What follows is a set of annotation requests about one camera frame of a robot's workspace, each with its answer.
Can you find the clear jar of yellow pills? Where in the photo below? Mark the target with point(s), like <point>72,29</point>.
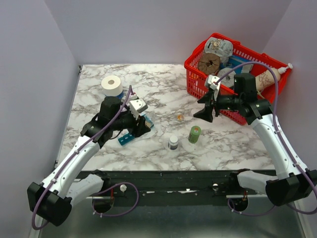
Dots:
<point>149,123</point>

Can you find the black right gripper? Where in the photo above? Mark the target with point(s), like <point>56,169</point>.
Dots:
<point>205,113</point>

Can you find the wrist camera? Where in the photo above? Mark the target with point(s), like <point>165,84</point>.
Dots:
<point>212,82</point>
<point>137,106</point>

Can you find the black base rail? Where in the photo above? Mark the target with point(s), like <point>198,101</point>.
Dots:
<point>169,188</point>

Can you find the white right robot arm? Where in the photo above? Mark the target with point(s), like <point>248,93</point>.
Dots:
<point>293,180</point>

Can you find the cream pump lotion bottle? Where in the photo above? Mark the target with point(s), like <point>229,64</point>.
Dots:
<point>266,79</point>

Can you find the blue packet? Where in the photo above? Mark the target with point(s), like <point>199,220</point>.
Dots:
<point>234,61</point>

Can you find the white tape roll blue base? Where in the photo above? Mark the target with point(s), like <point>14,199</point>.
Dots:
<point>112,86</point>

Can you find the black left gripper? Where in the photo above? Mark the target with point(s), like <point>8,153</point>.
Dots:
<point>140,130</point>

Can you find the green bottle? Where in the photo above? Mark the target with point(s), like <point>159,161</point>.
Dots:
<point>194,134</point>

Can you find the grey cartoon printed pouch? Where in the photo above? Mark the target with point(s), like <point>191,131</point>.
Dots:
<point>220,47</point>

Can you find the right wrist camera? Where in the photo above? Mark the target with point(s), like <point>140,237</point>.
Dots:
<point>212,82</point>

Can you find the white bottle dark label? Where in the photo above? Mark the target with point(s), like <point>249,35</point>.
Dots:
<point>173,142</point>

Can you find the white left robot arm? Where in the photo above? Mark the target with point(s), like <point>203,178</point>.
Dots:
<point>54,198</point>

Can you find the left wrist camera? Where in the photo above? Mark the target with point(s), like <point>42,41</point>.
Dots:
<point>137,106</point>

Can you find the red plastic basket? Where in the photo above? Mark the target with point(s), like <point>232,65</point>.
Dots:
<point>196,79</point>

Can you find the grey paper roll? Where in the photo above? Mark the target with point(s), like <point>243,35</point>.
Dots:
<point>228,80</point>

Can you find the teal weekly pill organizer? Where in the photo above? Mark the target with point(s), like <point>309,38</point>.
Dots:
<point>126,138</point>

